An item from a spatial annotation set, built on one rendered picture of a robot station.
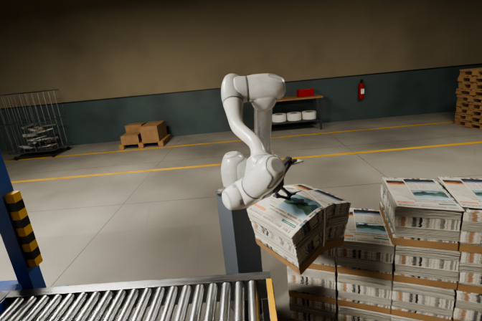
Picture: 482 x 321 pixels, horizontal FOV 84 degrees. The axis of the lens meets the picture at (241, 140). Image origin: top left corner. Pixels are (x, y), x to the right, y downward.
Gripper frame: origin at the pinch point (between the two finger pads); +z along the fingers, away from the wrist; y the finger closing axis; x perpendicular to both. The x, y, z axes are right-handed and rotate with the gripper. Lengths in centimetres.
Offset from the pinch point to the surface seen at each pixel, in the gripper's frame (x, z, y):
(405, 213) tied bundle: 30, 47, 23
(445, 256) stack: 46, 60, 45
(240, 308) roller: -1, -35, 53
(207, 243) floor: -153, 35, 131
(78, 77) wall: -840, 26, -53
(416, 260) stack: 35, 53, 50
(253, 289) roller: -4, -24, 52
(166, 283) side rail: -38, -54, 55
